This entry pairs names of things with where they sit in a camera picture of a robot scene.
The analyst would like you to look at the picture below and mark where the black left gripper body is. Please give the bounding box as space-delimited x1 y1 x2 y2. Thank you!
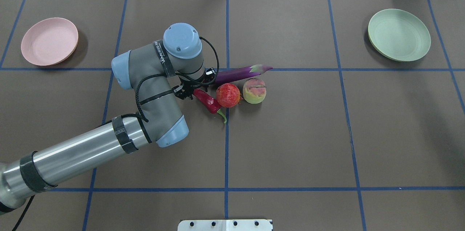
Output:
172 78 205 100

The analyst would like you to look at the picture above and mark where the red toy chili pepper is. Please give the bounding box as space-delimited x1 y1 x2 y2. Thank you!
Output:
193 89 227 124

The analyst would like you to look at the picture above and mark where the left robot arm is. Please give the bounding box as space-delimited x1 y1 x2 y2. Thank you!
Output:
1 23 205 215

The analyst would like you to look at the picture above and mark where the purple toy eggplant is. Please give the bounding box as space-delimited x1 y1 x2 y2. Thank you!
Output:
214 64 273 85

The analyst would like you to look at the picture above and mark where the pink green toy peach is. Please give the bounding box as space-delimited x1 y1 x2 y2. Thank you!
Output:
242 78 266 105

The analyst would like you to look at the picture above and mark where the pink plate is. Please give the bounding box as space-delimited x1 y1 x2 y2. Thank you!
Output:
21 17 79 66

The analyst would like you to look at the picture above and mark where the light green plate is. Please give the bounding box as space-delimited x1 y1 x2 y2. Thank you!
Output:
367 9 431 62

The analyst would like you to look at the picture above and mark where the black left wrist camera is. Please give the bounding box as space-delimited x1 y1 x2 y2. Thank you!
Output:
203 68 217 84

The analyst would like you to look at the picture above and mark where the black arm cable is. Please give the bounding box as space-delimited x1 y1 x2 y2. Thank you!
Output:
135 36 220 122

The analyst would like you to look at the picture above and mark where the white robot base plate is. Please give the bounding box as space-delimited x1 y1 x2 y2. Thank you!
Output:
177 219 274 231

